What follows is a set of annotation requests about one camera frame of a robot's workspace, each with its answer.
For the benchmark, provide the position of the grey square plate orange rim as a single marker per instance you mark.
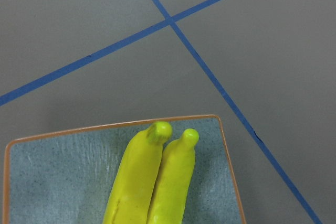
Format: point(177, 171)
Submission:
point(66, 176)

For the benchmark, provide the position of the yellow-green banana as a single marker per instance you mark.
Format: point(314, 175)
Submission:
point(133, 186)
point(171, 187)

